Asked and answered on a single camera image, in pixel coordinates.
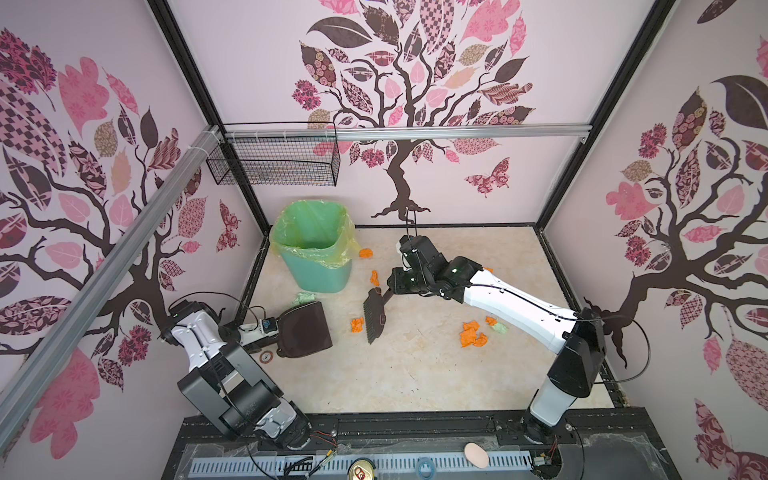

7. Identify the aluminium rail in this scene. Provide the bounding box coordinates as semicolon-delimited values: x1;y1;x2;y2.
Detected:
226;124;592;142
1;125;222;449

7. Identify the aluminium rail left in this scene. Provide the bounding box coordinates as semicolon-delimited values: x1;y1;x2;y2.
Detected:
1;125;222;449

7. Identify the green trash bin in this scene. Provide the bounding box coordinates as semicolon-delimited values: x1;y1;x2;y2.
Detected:
278;200;355;294

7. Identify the orange scrap right front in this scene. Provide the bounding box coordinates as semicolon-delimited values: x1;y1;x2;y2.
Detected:
459;316;508;348

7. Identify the dark brown dustpan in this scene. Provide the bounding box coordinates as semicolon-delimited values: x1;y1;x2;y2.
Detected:
277;301;333;359

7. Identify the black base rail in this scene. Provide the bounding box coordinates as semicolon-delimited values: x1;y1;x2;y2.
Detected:
162;407;681;479

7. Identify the yellow-green bin liner bag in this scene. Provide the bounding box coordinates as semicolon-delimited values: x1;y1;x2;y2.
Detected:
270;200;360;268

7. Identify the round can lid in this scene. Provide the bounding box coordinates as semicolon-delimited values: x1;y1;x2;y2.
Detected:
347;458;376;480

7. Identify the pink oval object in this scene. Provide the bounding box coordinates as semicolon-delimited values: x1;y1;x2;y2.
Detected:
463;442;490;469

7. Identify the dark brown hand broom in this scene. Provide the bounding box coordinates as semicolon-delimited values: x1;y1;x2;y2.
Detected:
363;287;393;344

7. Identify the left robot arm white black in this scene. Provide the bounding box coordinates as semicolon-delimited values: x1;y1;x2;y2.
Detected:
161;300;311;450

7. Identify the orange green scrap back centre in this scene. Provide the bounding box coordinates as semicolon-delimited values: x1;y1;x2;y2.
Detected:
292;292;317;306

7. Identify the black wire basket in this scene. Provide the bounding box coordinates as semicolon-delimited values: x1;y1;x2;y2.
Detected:
206;120;341;187

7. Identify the orange green scrap near bin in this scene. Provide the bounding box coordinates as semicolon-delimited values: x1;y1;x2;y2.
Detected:
350;318;365;333

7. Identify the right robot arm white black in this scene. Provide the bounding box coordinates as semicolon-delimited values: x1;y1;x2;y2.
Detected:
363;235;606;444

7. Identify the aluminium rail back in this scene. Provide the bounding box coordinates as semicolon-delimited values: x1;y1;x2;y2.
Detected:
226;124;592;142

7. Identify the blue tape roll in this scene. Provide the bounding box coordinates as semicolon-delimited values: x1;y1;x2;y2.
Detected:
416;457;436;480

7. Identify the white slotted cable duct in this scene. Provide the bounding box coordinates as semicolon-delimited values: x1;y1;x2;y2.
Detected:
187;451;533;479

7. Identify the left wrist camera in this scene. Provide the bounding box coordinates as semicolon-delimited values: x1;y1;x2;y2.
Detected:
260;317;278;336

